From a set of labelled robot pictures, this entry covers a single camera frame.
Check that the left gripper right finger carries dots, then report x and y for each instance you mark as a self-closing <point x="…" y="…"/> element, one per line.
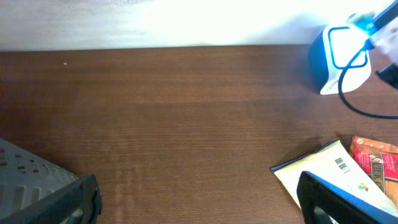
<point x="323" y="202"/>

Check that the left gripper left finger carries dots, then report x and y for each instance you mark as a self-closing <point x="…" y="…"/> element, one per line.
<point x="77" y="202"/>

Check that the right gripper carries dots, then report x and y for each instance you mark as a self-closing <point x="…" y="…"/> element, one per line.
<point x="389" y="75"/>

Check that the white snack bag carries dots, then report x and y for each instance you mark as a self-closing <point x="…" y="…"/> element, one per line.
<point x="333" y="164"/>

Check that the orange spaghetti package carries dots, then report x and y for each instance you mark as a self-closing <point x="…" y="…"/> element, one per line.
<point x="379" y="161"/>

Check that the grey plastic mesh basket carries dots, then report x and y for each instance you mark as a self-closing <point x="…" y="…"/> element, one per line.
<point x="27" y="178"/>

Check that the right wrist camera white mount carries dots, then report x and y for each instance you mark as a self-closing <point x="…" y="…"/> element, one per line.
<point x="385" y="40"/>

